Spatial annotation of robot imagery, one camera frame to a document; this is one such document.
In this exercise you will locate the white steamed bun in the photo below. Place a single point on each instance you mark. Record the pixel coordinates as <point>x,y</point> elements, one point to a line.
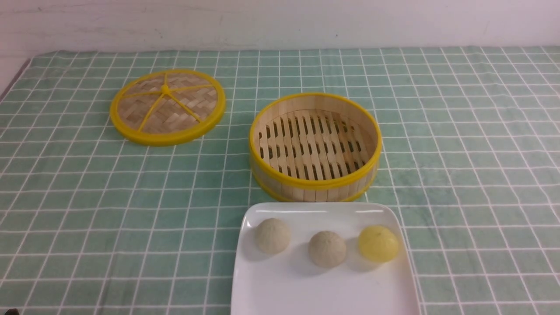
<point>327,249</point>
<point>272,236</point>

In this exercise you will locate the yellow steamed bun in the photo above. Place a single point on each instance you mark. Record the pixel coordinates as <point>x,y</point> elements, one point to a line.
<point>378,244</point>

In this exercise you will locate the white square plate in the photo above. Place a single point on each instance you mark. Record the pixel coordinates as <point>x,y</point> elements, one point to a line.
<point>290,284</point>

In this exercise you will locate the yellow rimmed bamboo steamer basket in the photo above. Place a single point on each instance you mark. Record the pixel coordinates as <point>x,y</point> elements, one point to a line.
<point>314,147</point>

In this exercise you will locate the yellow rimmed bamboo steamer lid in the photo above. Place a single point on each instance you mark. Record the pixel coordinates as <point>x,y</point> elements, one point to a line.
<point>168,108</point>

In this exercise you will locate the green checkered tablecloth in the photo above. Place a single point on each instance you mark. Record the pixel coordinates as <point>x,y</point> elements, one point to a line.
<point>92,223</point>

